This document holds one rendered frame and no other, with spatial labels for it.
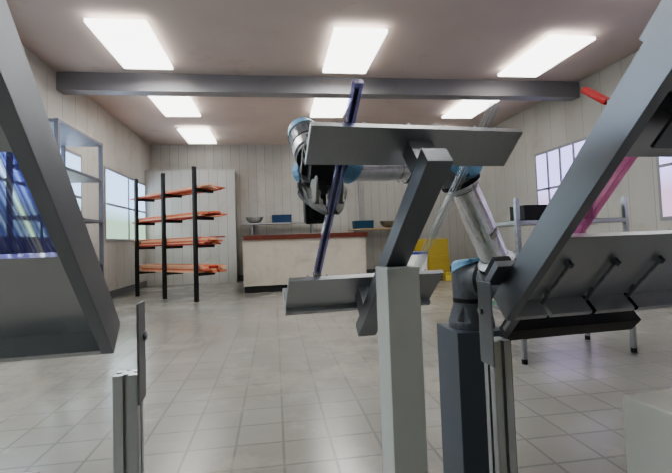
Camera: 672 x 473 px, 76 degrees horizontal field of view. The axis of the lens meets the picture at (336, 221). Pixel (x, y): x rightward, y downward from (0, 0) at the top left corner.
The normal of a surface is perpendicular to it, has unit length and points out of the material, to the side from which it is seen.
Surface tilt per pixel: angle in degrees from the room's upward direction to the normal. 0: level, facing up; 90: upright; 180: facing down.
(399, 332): 90
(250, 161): 90
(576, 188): 90
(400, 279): 90
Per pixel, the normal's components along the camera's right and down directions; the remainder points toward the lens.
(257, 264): 0.14, -0.05
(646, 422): -0.98, 0.03
